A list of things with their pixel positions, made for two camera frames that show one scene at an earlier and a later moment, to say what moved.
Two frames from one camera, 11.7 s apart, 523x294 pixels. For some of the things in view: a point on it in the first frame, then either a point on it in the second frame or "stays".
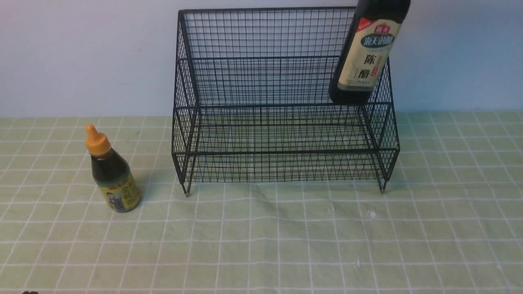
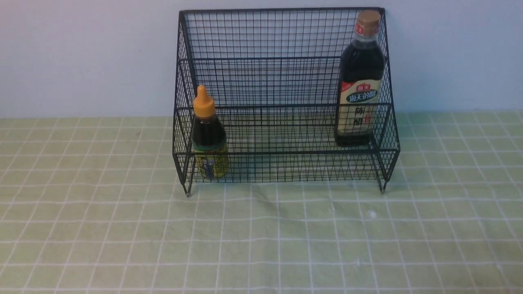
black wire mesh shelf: x=253 y=103 stays
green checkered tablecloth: x=450 y=221 stays
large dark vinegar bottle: x=366 y=50 -> x=360 y=84
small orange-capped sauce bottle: x=112 y=174 -> x=208 y=139
